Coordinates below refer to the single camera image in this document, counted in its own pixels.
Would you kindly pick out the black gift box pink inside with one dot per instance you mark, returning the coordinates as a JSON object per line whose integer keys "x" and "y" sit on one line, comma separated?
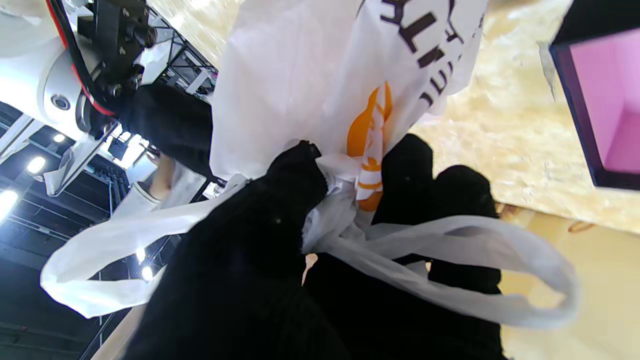
{"x": 605, "y": 100}

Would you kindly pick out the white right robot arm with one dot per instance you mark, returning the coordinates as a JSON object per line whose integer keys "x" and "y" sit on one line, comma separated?
{"x": 30, "y": 65}

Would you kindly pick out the white plastic bag orange print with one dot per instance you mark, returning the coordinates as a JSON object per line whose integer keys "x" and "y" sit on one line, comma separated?
{"x": 300, "y": 75}

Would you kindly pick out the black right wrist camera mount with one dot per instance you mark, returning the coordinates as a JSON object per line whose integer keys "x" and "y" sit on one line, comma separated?
{"x": 120, "y": 30}

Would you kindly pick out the bright ceiling spot light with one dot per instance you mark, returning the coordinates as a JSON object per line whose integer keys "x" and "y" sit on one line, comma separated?
{"x": 36, "y": 165}
{"x": 6, "y": 202}

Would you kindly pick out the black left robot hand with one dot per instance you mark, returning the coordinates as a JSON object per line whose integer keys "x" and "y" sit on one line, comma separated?
{"x": 240, "y": 300}

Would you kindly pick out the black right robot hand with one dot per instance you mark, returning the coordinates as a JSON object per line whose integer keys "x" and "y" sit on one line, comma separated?
{"x": 170, "y": 120}

